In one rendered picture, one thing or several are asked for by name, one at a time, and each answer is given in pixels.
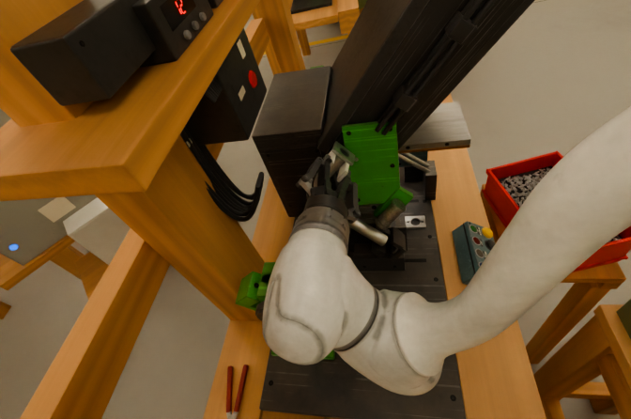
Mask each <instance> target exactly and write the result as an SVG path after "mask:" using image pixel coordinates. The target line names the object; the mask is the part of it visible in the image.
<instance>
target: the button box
mask: <svg viewBox="0 0 631 419"><path fill-rule="evenodd" d="M471 225H474V226H475V227H476V229H477V232H473V231H472V230H471V228H470V226H471ZM483 228H484V227H483V226H480V225H477V224H474V223H471V222H469V221H466V222H465V223H463V224H462V225H461V226H459V227H458V228H456V229H455V230H454V231H453V232H452V233H453V238H454V247H455V251H456V256H457V261H458V266H459V270H460V275H461V280H462V283H463V284H465V285H467V284H468V283H469V282H470V280H471V279H472V277H473V276H474V274H475V273H476V272H477V271H478V269H479V268H480V263H481V262H482V263H483V262H484V260H485V258H486V257H487V256H488V254H489V253H490V251H491V250H492V249H490V248H488V246H487V245H486V241H488V240H492V241H494V237H492V238H490V239H489V238H487V237H486V236H485V235H484V234H483V231H482V229H483ZM474 237H476V238H478V239H479V241H480V244H477V243H475V241H474V240H473V238H474ZM494 242H495V241H494ZM477 249H479V250H481V251H482V252H483V254H484V256H483V257H480V256H478V254H477V252H476V250H477Z"/></svg>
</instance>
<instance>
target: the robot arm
mask: <svg viewBox="0 0 631 419"><path fill-rule="evenodd" d="M335 156H336V154H334V153H333V152H332V151H331V152H330V153H329V154H326V155H325V157H324V158H323V159H322V158H321V157H317V158H316V159H315V161H314V162H313V163H312V164H311V166H310V167H309V169H308V171H307V173H306V174H305V175H303V176H302V178H301V179H300V180H299V181H298V182H297V183H296V186H297V187H298V188H303V189H304V190H305V191H306V192H307V194H306V196H307V202H306V205H305V208H304V211H303V213H302V214H301V215H300V216H299V217H298V218H297V220H296V222H295V224H294V227H293V230H292V233H291V234H290V237H289V240H288V243H287V245H286V246H285V247H284V248H283V249H282V251H281V253H280V254H279V256H278V258H277V260H276V262H275V265H274V267H273V270H272V273H271V276H270V279H269V284H268V288H267V293H266V298H265V302H264V308H263V317H262V328H263V336H264V339H265V341H266V343H267V344H268V346H269V348H270V349H271V350H272V351H273V352H274V353H275V354H277V355H278V356H279V357H281V358H283V359H285V360H286V361H288V362H290V363H293V364H297V365H313V364H316V363H318V362H320V361H321V360H323V359H324V358H325V357H326V356H327V355H329V354H330V353H331V351H332V350H334V351H335V352H337V353H338V354H339V356H340V357H341V358H342V359H343V360H344V361H345V362H346V363H348V364H349V365H350V366H351V367H353V368H354V369H355V370H357V371H358V372H359V373H361V374H362V375H364V376H365V377H366V378H367V379H369V380H371V381H372V382H374V383H376V384H377V385H379V386H381V387H382V388H384V389H386V390H388V391H391V392H394V393H397V394H399V395H404V396H418V395H422V394H425V393H427V392H429V391H430V390H431V389H433V388H434V387H435V385H436V384H437V383H438V381H439V378H440V375H441V372H442V366H443V363H444V359H445V358H446V357H447V356H450V355H452V354H455V353H457V352H460V351H463V350H466V349H471V348H474V347H476V346H479V345H481V344H483V343H484V342H486V341H488V340H490V339H492V338H493V337H495V336H497V335H498V334H500V333H501V332H503V331H504V330H505V329H507V328H508V327H509V326H510V325H512V324H513V323H514V322H515V321H516V320H518V319H519V318H520V317H521V316H522V315H524V314H525V313H526V312H527V311H528V310H529V309H531V308H532V307H533V306H534V305H535V304H536V303H538V302H539V301H540V300H541V299H542V298H543V297H545V296H546V295H547V293H548V292H549V291H550V290H552V289H553V288H554V287H555V286H556V285H558V284H559V283H560V282H561V281H562V280H563V279H564V278H566V277H567V276H568V275H569V274H570V273H571V272H573V271H574V270H575V269H576V268H577V267H578V266H580V265H581V264H582V263H583V262H584V261H585V260H587V259H588V258H589V257H590V256H591V255H593V254H594V253H595V252H596V251H597V250H598V249H600V248H601V247H602V246H603V245H605V244H606V243H607V242H608V241H610V240H611V239H613V238H614V237H616V236H617V235H618V234H620V233H621V232H623V231H624V230H626V229H627V228H628V227H629V226H631V106H630V107H628V108H627V109H625V110H624V111H622V112H621V113H619V114H618V115H617V116H615V117H614V118H612V119H611V120H610V121H608V122H607V123H605V124H604V125H603V126H601V127H600V128H598V129H597V130H596V131H594V132H593V133H592V134H590V135H589V136H588V137H586V138H585V139H584V140H583V141H581V142H580V143H579V144H578V145H576V146H575V147H574V148H573V149H572V150H570V151H569V152H568V153H567V154H566V155H565V156H564V157H563V158H562V159H561V160H559V161H558V162H557V163H556V164H555V165H554V166H553V167H552V168H551V169H550V170H549V171H548V172H547V174H546V175H545V176H544V177H543V178H542V180H541V181H540V182H539V183H538V184H537V185H536V187H535V188H534V189H533V190H532V192H531V193H530V194H529V196H528V197H527V199H526V200H525V201H524V203H523V204H522V206H521V207H520V208H519V210H518V211H517V213H516V215H515V216H514V218H513V219H512V220H511V222H510V223H509V224H508V225H507V227H506V228H505V230H504V231H503V233H502V234H501V236H500V238H499V239H498V241H497V242H496V244H495V245H494V247H493V248H492V250H491V251H490V253H489V254H488V256H487V257H486V258H485V260H484V262H483V263H482V265H481V266H480V268H479V269H478V271H477V272H476V273H475V274H474V276H473V277H472V279H471V280H470V282H469V283H468V285H467V286H466V287H465V289H464V290H463V291H462V292H461V293H460V294H459V295H457V296H456V297H454V298H452V299H450V300H448V301H445V302H441V303H429V302H428V301H427V300H426V299H425V298H424V297H422V296H421V295H419V294H417V293H415V292H409V293H407V292H398V291H391V290H388V289H382V290H380V291H379V290H378V289H376V288H375V287H373V286H372V285H371V284H370V283H369V282H368V281H367V280H366V279H365V278H364V277H363V276H362V274H361V273H360V272H359V270H358V269H357V267H356V266H355V265H354V263H353V261H352V260H351V258H350V257H349V256H348V255H347V252H348V240H349V225H348V223H350V224H353V223H354V222H355V221H356V220H357V219H358V218H360V217H361V213H360V210H359V205H358V184H357V183H356V182H352V181H351V177H350V176H351V171H350V170H349V169H348V168H349V164H348V163H346V162H345V163H344V164H343V165H342V166H341V167H340V169H339V173H338V177H337V181H338V182H340V181H341V182H340V183H339V184H338V187H337V189H336V191H334V190H333V189H332V188H331V182H330V171H331V167H332V166H333V165H334V161H335ZM317 170H318V178H317V187H312V184H313V183H312V181H313V177H314V176H315V174H316V171H317ZM345 197H346V204H345V202H344V198H345ZM347 221H348V222H347Z"/></svg>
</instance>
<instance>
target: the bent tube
mask: <svg viewBox="0 0 631 419"><path fill-rule="evenodd" d="M332 152H333V153H334V154H336V156H335V161H334V165H333V166H332V167H331V171H330V177H331V176H332V175H333V174H334V173H335V172H336V171H337V170H338V169H339V168H340V167H341V166H342V165H343V164H344V163H345V162H346V163H348V164H349V165H351V166H352V165H353V164H354V160H355V155H354V154H353V153H352V152H350V151H349V150H348V149H346V148H345V147H343V146H342V145H341V144H340V143H338V142H337V141H335V143H334V145H333V148H332ZM317 178H318V173H317V174H316V176H315V181H314V187H317ZM347 222H348V221H347ZM348 225H349V227H350V228H352V229H354V230H355V231H357V232H359V233H360V234H362V235H364V237H366V238H368V239H369V240H371V241H374V242H375V243H377V244H379V245H380V246H383V245H384V244H385V243H386V242H387V240H388V236H387V235H385V234H383V233H382V232H380V231H378V230H377V229H375V228H373V227H372V226H370V225H369V224H367V223H365V222H364V221H362V220H360V219H359V218H358V219H357V220H356V221H355V222H354V223H353V224H350V223H348Z"/></svg>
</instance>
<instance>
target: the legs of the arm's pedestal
mask: <svg viewBox="0 0 631 419"><path fill-rule="evenodd" d="M601 374H602V376H603V379H604V381H605V382H593V381H591V380H593V379H595V378H596V377H598V376H599V375H601ZM533 376H534V378H535V381H536V385H537V388H538V392H539V395H540V397H541V401H542V404H543V408H544V411H545V414H546V419H565V417H564V414H563V411H562V406H561V404H560V401H559V400H561V399H562V398H564V397H568V398H584V399H589V400H590V402H591V404H592V407H593V411H594V413H599V414H613V415H616V414H618V413H619V415H620V417H621V419H631V389H630V387H629V385H628V383H627V381H626V379H625V377H624V375H623V371H622V370H621V368H620V366H619V364H618V362H617V360H616V358H615V356H614V354H613V351H612V349H611V347H610V345H609V343H608V341H607V339H606V337H605V334H604V332H603V330H602V328H601V326H600V324H599V322H598V320H597V318H596V316H595V315H594V316H593V317H592V318H591V319H590V320H589V321H588V322H587V323H586V324H585V325H584V326H583V327H582V328H581V329H580V330H579V331H578V332H577V333H576V334H575V335H574V336H573V337H572V338H571V339H570V340H569V341H568V342H567V343H566V344H565V345H564V346H562V347H561V348H560V349H559V350H558V351H557V352H556V353H555V354H554V355H553V356H552V357H551V358H550V359H549V360H548V361H547V362H546V363H545V364H544V365H543V366H542V367H541V368H540V369H539V370H538V371H537V372H536V373H535V374H534V375H533Z"/></svg>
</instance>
